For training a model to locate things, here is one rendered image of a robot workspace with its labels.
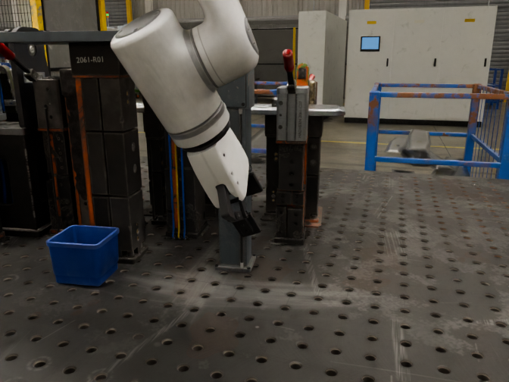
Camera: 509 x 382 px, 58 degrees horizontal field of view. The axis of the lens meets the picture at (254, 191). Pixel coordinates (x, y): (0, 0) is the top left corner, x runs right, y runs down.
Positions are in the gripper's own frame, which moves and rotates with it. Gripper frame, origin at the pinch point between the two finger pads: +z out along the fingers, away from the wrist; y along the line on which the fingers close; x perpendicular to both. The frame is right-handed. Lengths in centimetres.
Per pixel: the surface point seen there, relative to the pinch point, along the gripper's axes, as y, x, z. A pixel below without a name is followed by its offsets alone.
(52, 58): -305, -218, 35
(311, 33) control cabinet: -779, -55, 291
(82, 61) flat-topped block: -27.9, -26.3, -23.2
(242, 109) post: -22.1, -0.6, -5.1
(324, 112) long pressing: -43.5, 10.3, 14.3
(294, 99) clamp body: -35.5, 6.4, 4.0
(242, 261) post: -8.6, -11.7, 20.2
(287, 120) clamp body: -34.0, 3.4, 7.5
